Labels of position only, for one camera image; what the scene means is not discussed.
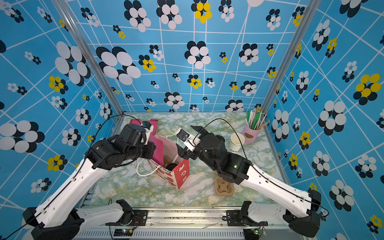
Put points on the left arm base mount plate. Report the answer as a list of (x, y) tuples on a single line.
[(135, 219)]

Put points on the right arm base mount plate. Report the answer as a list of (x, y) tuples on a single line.
[(235, 218)]

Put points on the single black coffee lid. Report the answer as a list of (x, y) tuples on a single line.
[(171, 166)]

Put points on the left aluminium corner post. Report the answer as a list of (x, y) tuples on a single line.
[(81, 42)]

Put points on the right aluminium corner post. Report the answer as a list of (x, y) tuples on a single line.
[(288, 57)]

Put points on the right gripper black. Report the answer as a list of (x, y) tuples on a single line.
[(188, 154)]

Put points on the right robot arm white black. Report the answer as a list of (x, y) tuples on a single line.
[(300, 209)]

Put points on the pink straw holder cup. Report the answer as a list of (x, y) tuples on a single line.
[(250, 135)]

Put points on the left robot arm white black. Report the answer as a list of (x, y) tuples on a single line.
[(59, 219)]

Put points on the aluminium corner post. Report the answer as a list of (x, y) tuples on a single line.
[(81, 42), (288, 57)]

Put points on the red white paper gift bag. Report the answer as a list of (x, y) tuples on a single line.
[(167, 163)]

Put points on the brown pulp cup carrier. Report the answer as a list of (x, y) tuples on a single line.
[(223, 188)]

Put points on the single pink napkin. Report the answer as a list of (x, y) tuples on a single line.
[(158, 156)]

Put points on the pink napkin stack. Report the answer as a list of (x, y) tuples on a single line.
[(153, 123)]

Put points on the white paper cup stack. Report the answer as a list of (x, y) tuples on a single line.
[(236, 142)]

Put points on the aluminium front rail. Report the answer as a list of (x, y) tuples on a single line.
[(198, 224)]

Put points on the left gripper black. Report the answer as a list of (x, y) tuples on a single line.
[(152, 146)]

